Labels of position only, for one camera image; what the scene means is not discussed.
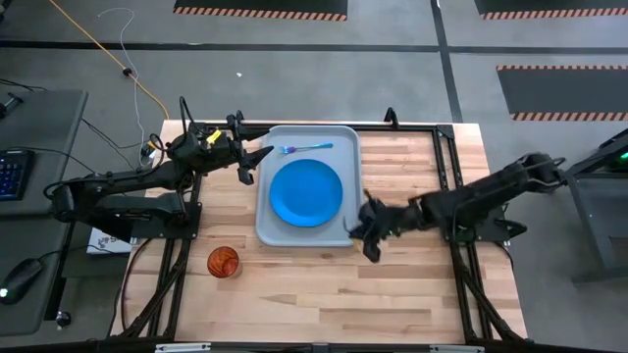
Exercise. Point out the grey desk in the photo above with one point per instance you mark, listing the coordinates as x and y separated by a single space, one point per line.
49 127
39 235

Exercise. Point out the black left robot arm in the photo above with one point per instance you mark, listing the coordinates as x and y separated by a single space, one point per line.
122 181

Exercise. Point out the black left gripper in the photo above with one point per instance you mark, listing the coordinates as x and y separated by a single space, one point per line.
230 149

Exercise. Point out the blue round plate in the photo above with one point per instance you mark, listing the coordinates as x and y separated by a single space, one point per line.
305 192

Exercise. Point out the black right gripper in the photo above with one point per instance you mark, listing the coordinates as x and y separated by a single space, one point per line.
387 220

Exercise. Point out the red translucent plastic cup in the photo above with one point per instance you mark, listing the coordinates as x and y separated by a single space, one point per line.
223 262

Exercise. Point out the silver aluminium bracket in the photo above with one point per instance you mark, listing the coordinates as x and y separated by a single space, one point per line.
182 347
456 349

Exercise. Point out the white printed box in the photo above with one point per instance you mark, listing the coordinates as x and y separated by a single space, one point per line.
105 243

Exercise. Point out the black metal cart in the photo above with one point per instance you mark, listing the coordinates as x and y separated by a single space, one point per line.
593 206

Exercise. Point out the blue plastic fork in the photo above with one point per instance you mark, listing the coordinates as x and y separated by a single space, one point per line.
314 146

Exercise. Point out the small black device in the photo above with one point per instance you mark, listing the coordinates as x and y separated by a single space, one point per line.
10 104

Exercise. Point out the black backlit keyboard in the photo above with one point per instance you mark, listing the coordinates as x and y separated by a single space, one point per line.
12 174

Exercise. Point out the black round knob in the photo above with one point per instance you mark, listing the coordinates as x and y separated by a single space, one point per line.
63 319

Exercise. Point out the black mat hazard striped edge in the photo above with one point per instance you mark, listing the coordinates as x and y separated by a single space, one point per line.
549 6
564 93
260 7

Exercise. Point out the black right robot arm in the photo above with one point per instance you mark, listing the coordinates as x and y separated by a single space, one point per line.
490 191

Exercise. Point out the grey plastic tray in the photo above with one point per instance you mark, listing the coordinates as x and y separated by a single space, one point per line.
294 237

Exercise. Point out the black frame clamp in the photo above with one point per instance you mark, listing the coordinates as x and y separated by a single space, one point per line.
240 117
391 117

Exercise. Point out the black computer mouse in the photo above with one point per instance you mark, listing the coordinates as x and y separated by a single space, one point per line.
19 279

